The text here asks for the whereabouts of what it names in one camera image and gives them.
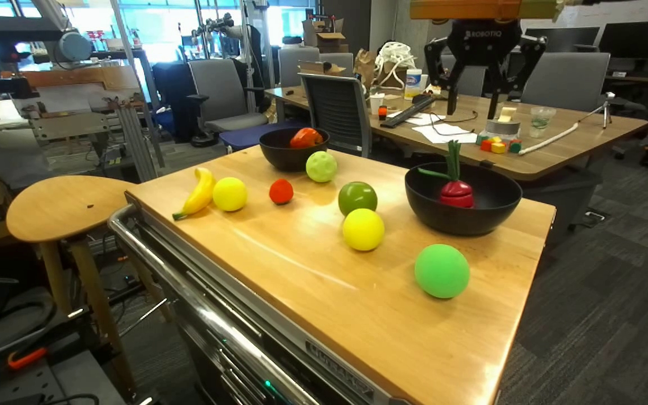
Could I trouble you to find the wooden desk in background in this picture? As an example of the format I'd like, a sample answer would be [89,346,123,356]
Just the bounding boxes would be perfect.
[267,86,648,183]

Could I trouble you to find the green foam ball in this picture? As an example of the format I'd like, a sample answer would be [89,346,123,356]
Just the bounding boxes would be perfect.
[415,243,470,299]

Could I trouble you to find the yellow ball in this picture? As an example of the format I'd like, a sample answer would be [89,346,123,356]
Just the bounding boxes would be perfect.
[343,210,384,252]
[211,178,247,212]

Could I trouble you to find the small red strawberry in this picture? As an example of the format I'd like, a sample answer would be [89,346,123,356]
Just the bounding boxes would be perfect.
[267,178,294,204]

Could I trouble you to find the round wooden stool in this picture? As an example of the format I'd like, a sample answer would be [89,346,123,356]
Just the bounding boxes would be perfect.
[8,176,135,396]

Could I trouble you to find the orange wrist camera block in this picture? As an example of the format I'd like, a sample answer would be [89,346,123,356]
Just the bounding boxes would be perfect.
[408,0,568,23]

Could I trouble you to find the black bowl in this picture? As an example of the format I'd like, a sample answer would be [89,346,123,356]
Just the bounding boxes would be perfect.
[258,128,326,170]
[405,161,523,237]

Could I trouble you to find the yellow banana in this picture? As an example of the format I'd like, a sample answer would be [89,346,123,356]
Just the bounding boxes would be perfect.
[174,168,215,220]

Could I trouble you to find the white papers on desk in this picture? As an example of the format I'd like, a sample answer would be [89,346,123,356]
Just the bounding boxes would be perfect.
[408,113,478,144]

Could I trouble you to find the black bowl far left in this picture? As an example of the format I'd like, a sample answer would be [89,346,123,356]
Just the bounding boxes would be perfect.
[258,128,326,170]

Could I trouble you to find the coloured toy blocks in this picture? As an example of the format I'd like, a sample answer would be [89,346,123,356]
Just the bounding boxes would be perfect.
[478,135,523,155]

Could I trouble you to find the metal cart handle bar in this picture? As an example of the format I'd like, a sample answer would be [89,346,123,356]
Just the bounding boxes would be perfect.
[109,207,318,405]

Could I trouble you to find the red radish with green leaves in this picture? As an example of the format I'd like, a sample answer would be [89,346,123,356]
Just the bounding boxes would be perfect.
[419,139,476,210]

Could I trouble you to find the grey office chair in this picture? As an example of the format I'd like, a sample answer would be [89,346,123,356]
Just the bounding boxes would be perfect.
[189,58,265,133]

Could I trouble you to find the dark mesh office chair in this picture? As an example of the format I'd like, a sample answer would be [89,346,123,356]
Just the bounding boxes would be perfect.
[302,74,371,158]

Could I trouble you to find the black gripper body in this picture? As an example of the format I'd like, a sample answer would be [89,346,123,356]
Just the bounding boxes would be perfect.
[447,21,523,66]

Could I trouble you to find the black bowl right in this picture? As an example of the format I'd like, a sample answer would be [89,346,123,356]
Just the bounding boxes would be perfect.
[405,161,523,237]

